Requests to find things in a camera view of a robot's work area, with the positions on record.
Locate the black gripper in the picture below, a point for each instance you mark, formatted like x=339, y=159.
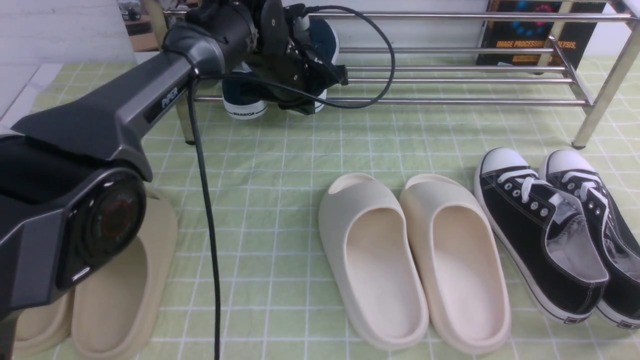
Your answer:
x=270, y=18

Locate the navy slip-on shoe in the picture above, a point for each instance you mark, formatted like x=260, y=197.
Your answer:
x=242, y=100
x=311, y=42

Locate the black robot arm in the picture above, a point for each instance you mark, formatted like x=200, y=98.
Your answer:
x=72, y=176

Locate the silver metal shoe rack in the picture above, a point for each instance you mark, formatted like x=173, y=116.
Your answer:
x=553, y=66

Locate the cream left slide sandal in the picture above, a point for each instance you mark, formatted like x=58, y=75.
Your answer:
x=363, y=231

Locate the cream slide sandal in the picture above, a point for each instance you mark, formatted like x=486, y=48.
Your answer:
x=458, y=263
x=363, y=231

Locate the black image processing book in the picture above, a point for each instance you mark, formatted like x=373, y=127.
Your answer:
x=573, y=38

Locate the cream right slide sandal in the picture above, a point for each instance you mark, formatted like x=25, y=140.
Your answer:
x=458, y=263

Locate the black left canvas sneaker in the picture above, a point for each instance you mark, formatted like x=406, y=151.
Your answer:
x=546, y=233

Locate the black canvas sneaker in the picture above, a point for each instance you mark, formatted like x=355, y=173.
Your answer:
x=546, y=233
x=567, y=170

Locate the tan right slide sandal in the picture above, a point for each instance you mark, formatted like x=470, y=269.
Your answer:
x=116, y=309

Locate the tan slide sandal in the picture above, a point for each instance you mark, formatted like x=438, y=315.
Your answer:
x=116, y=309
x=41, y=328

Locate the black right canvas sneaker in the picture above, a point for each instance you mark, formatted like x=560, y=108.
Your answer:
x=567, y=170

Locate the tan left slide sandal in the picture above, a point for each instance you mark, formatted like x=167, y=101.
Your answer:
x=41, y=328

